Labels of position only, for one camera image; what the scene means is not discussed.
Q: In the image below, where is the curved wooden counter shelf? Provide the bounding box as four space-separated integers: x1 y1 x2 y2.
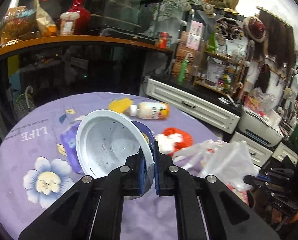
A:
0 35 173 60

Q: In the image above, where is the white blue instant noodle bowl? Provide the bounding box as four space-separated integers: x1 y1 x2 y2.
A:
76 109 154 195

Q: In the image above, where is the glass candy jar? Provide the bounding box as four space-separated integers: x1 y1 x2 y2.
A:
0 6 36 47

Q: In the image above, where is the yogurt drink bottle orange label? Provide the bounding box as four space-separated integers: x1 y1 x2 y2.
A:
127 102 169 120

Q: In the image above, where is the yellow knitted scrubber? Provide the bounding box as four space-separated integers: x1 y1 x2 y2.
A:
108 98 133 113

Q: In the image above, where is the orange knitted scrubber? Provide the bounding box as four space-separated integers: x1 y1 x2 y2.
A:
160 127 193 155

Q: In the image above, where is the wooden shelf rack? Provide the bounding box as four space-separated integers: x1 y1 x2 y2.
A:
193 50 245 96

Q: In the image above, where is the white printer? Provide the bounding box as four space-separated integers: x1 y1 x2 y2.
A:
238 112 283 148

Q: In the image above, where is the red vase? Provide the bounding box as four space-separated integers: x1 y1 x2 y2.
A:
68 0 91 34

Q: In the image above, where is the purple tissue pack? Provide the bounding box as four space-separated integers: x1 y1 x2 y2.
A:
60 121 83 174

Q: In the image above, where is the red tin can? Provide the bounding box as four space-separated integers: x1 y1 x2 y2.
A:
158 32 169 49

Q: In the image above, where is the green bottle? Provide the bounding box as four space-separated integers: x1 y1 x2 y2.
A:
177 53 193 83

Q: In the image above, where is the crumpled white tissue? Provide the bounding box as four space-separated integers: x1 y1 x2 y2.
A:
155 133 183 154

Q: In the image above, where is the brown hair wig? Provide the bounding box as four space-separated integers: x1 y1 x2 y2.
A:
253 9 296 76

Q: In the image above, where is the clear plastic bag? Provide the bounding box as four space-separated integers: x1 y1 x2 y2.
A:
173 140 258 191

